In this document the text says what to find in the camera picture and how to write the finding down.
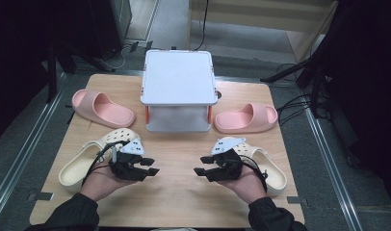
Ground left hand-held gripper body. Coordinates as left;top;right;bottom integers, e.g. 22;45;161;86
108;138;146;182

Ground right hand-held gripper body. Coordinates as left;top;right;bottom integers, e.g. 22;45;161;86
209;137;247;183

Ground cream perforated clog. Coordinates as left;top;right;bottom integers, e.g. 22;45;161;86
58;127;141;193
228;137;288;197

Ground pink slipper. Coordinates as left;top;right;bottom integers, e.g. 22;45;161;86
71;89;136;129
214;102;278;135

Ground white two-tier shoe rack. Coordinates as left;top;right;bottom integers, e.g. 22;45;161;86
140;48;219;134

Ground person's right hand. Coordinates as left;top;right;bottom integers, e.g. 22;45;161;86
216;165;268;205

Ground person's left hand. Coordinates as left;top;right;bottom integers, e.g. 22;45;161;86
80;165;137;202

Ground black metal stand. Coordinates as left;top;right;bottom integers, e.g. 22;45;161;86
45;41;116;104
260;47;332;119

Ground dark cabinet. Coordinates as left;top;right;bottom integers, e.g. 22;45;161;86
87;0;134;61

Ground light wooden shelf unit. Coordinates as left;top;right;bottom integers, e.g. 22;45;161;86
187;0;341;64

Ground black curtain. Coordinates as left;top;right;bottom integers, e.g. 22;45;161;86
312;0;391;206
0;0;98;145

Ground left hand-held gripper cable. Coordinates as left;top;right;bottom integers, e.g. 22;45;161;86
82;140;130;187

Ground black floor cables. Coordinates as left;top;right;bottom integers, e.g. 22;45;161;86
275;62;329;126

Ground metal floor rail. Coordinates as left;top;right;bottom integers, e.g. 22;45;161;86
0;71;67;219
303;107;365;231

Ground white floor cable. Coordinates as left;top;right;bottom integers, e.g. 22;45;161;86
100;46;127;70

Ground hanging black cable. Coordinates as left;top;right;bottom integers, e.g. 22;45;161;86
193;0;211;52

